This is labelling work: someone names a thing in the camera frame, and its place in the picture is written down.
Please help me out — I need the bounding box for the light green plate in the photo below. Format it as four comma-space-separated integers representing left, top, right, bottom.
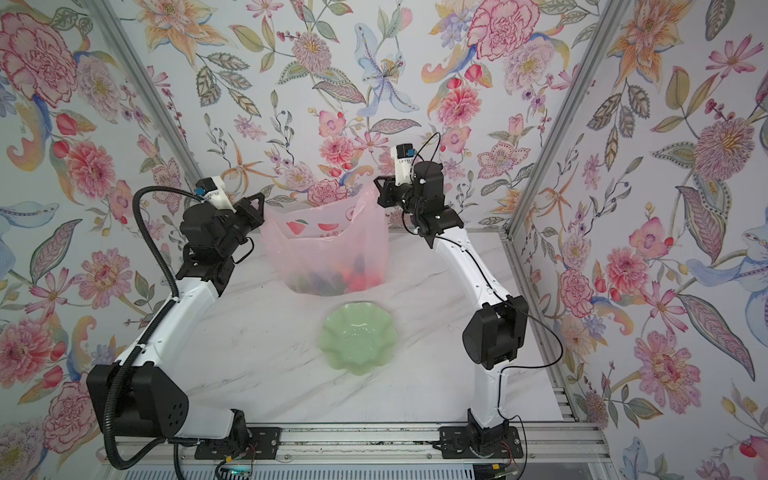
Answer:
317, 302, 398, 376

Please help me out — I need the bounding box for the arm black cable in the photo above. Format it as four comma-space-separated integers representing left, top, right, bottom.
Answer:
100, 185, 205, 471
400, 131, 565, 480

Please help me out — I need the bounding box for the red apple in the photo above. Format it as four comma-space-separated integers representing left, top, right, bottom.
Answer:
344, 269, 386, 293

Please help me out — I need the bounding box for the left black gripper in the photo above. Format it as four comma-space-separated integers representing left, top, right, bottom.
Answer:
214, 193, 267, 261

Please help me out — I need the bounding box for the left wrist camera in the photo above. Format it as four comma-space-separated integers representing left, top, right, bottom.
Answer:
194, 176, 235, 211

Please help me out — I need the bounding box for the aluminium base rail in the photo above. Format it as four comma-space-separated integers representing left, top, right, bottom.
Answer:
95, 421, 613, 466

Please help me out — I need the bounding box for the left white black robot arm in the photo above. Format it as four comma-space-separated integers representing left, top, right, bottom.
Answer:
86, 188, 265, 470

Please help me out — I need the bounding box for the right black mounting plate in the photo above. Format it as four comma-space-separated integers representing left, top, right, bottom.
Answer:
438, 424, 524, 460

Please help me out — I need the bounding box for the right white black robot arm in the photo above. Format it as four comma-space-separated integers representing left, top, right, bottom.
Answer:
374, 158, 528, 458

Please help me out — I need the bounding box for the black mounting plate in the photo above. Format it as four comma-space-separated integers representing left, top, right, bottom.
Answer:
438, 424, 524, 460
194, 427, 282, 461

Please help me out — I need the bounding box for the pink plastic bag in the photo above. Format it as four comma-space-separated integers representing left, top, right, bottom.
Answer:
259, 184, 389, 291

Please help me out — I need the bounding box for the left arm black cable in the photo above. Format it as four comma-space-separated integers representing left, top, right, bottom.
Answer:
100, 185, 205, 471

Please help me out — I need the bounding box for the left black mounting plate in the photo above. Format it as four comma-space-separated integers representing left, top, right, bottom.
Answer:
194, 427, 282, 461

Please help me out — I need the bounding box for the dark purple grape bunch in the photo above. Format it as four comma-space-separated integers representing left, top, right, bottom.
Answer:
289, 271, 347, 297

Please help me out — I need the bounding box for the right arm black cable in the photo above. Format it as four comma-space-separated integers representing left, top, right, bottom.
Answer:
400, 131, 565, 480

